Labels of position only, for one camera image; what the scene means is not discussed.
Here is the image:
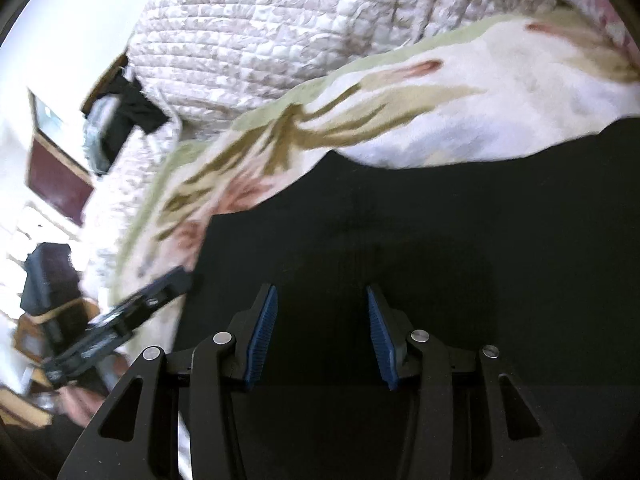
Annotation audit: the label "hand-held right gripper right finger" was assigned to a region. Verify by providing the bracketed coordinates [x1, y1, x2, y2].
[366, 283, 583, 480]

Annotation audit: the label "person's left hand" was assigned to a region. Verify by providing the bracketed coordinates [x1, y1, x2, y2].
[59, 384, 109, 427]

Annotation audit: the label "dark cloth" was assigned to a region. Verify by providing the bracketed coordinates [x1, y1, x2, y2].
[82, 74, 170, 162]

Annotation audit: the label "black bag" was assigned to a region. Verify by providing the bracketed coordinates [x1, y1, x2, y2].
[20, 242, 83, 322]

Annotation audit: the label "black pants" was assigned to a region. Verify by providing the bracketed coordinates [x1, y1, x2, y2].
[172, 117, 640, 480]

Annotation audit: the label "grey cloth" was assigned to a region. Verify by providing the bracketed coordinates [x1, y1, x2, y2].
[84, 97, 123, 177]

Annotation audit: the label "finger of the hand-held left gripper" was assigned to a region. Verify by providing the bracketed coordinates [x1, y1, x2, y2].
[142, 267, 194, 312]

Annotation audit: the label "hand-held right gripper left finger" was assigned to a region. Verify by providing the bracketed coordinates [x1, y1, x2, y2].
[57, 283, 279, 480]

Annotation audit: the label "floral fleece blanket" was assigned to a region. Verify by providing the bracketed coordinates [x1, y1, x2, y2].
[80, 10, 640, 321]

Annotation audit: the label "wooden chair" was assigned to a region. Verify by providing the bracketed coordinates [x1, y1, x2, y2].
[14, 297, 103, 366]

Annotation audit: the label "wooden-framed dark red panel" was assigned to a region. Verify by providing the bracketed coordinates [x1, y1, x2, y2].
[26, 89, 97, 230]

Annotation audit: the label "pink floral comforter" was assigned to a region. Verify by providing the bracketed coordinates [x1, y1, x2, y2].
[575, 0, 640, 73]

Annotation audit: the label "quilted leaf-print bedspread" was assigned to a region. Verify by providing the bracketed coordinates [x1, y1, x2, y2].
[82, 0, 603, 311]

